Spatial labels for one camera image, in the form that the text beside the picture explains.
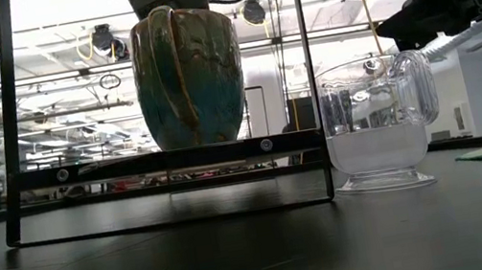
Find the wooden shelf with black frame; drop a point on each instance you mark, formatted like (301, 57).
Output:
(153, 162)

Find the black framed white panel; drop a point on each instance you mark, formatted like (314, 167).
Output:
(259, 112)

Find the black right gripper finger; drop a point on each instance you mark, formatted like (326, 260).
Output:
(425, 9)
(420, 40)

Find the brown teal ceramic mug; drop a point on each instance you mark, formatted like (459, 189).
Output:
(199, 88)

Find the small clear glass cup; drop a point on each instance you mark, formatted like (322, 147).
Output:
(379, 152)

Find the black table frame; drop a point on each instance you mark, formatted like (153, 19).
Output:
(465, 142)

